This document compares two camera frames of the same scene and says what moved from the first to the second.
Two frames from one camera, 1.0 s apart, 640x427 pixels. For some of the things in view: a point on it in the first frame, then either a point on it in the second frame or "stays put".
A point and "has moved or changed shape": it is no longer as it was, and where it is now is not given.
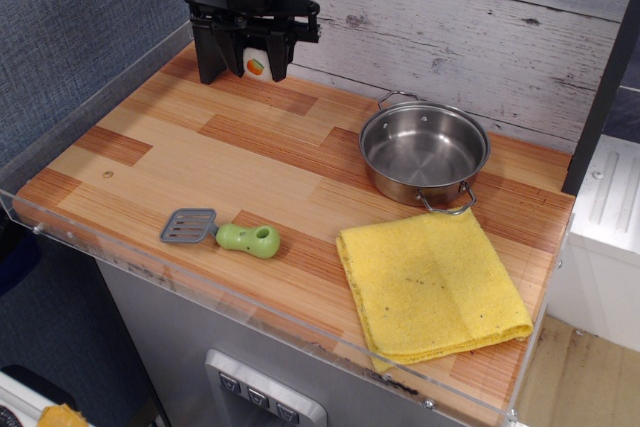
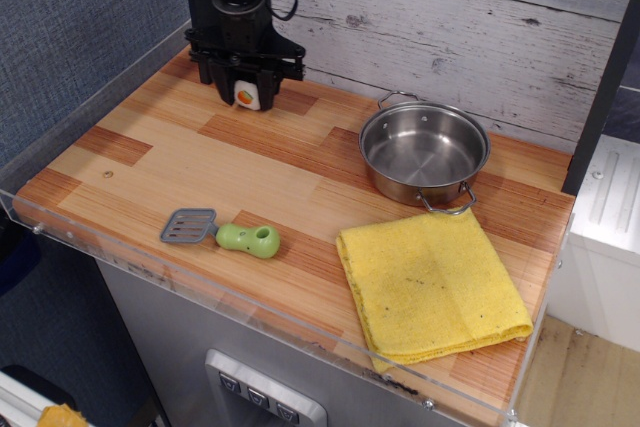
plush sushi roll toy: x=256 y=64 has moved or changed shape
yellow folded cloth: x=429 y=285 stays put
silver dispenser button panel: x=242 y=395 stays put
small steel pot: x=425 y=152 stays put
